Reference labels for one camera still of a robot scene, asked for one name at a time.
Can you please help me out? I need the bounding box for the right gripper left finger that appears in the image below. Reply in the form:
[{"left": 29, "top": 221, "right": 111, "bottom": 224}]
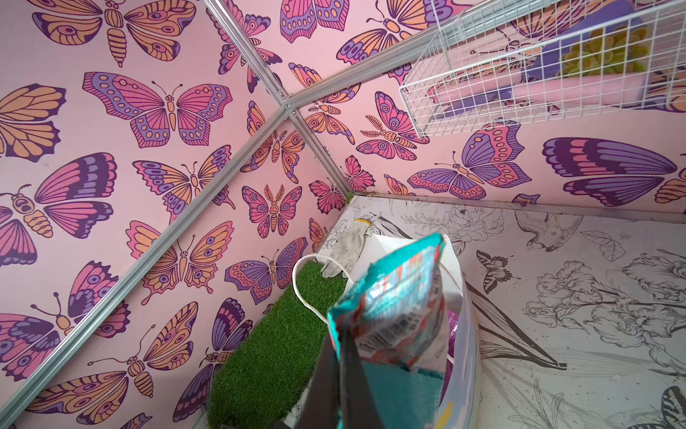
[{"left": 295, "top": 335, "right": 340, "bottom": 429}]

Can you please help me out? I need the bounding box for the purple grape candy bag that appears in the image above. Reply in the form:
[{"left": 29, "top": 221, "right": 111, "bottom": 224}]
[{"left": 448, "top": 311, "right": 459, "bottom": 359}]

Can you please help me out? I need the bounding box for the green grapes toy in basket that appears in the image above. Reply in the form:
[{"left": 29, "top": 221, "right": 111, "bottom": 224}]
[{"left": 557, "top": 26, "right": 650, "bottom": 78}]

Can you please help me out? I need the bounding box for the green artificial grass mat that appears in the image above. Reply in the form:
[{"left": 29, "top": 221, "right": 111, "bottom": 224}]
[{"left": 207, "top": 260, "right": 347, "bottom": 428}]

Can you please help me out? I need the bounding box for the pink roll in basket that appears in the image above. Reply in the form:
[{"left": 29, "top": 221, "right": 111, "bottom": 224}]
[{"left": 426, "top": 53, "right": 648, "bottom": 116}]

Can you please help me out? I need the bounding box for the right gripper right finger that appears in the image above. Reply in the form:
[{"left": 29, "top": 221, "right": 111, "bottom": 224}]
[{"left": 339, "top": 334, "right": 383, "bottom": 429}]

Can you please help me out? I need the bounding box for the teal Fox's candy bag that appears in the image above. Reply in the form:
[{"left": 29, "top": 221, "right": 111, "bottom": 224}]
[{"left": 327, "top": 233, "right": 448, "bottom": 428}]

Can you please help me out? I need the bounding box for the purple item in basket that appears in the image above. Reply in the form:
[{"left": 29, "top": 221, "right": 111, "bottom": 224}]
[{"left": 516, "top": 1, "right": 650, "bottom": 82}]

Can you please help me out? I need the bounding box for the white knit work glove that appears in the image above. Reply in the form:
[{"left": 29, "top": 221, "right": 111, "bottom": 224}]
[{"left": 321, "top": 219, "right": 372, "bottom": 278}]

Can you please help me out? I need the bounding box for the white paper gift bag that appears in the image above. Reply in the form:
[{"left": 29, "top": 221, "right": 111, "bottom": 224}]
[{"left": 290, "top": 231, "right": 482, "bottom": 429}]

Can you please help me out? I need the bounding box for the white wire basket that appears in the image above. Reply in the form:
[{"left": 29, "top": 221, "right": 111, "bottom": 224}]
[{"left": 399, "top": 1, "right": 685, "bottom": 137}]

